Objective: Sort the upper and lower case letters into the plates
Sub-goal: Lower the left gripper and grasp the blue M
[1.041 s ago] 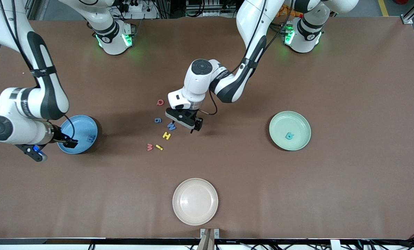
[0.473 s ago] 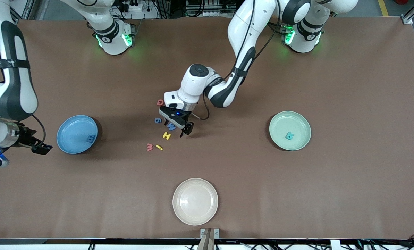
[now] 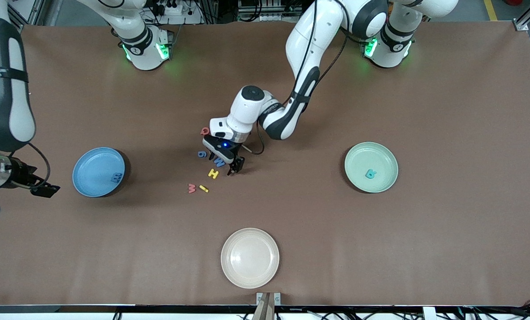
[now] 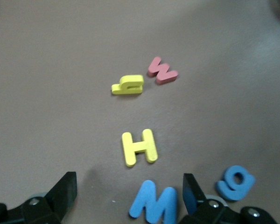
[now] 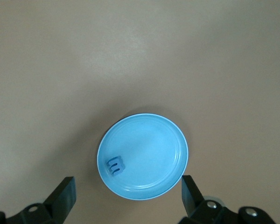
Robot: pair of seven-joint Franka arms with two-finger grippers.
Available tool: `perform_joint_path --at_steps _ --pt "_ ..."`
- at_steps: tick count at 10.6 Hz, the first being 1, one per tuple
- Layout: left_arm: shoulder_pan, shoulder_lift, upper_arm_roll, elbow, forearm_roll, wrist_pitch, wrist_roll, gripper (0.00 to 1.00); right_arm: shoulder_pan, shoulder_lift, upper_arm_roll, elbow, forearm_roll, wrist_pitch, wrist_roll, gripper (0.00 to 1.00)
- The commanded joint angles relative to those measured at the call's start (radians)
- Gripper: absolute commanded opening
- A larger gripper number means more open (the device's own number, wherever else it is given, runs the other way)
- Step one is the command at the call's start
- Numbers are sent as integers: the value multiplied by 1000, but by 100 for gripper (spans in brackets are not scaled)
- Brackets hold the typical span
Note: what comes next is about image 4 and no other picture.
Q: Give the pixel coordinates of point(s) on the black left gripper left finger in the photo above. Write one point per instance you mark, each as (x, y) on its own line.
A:
(58, 200)

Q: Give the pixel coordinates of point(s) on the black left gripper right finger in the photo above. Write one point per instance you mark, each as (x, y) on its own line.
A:
(196, 205)

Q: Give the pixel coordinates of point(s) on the blue letter g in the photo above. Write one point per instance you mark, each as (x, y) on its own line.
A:
(224, 189)

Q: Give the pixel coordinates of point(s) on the large blue letter M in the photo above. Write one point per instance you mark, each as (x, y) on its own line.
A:
(144, 198)

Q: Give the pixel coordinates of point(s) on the yellow letter H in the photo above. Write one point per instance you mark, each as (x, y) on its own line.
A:
(140, 147)

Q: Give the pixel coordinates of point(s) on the yellow letter r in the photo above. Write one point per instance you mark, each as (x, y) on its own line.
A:
(128, 89)

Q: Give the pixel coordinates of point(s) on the pink letter w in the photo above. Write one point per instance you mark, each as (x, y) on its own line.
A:
(162, 74)

